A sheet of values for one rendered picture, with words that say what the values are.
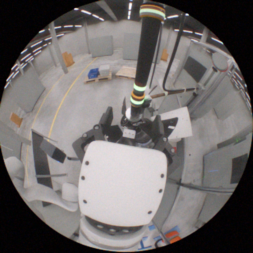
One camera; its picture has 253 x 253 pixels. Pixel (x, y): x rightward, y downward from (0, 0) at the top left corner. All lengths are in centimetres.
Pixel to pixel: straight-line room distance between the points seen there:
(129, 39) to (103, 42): 251
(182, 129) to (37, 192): 96
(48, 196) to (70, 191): 18
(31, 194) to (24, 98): 580
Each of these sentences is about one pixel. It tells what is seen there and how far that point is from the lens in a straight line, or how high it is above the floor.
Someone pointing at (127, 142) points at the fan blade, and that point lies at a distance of 56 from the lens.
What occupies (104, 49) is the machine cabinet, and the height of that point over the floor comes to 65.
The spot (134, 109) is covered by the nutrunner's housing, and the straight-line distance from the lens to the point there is 28.
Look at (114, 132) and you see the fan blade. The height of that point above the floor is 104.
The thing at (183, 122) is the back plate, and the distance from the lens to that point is 65.
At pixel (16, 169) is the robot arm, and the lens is 45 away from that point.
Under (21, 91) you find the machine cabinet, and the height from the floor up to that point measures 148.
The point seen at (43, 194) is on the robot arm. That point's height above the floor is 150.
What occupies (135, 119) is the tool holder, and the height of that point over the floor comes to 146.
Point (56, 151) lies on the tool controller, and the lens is 78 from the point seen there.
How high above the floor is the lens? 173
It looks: 65 degrees down
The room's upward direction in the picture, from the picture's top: 4 degrees clockwise
